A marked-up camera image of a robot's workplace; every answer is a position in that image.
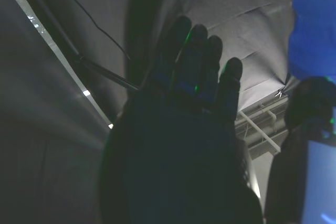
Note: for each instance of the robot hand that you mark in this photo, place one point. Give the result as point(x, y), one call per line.
point(170, 155)

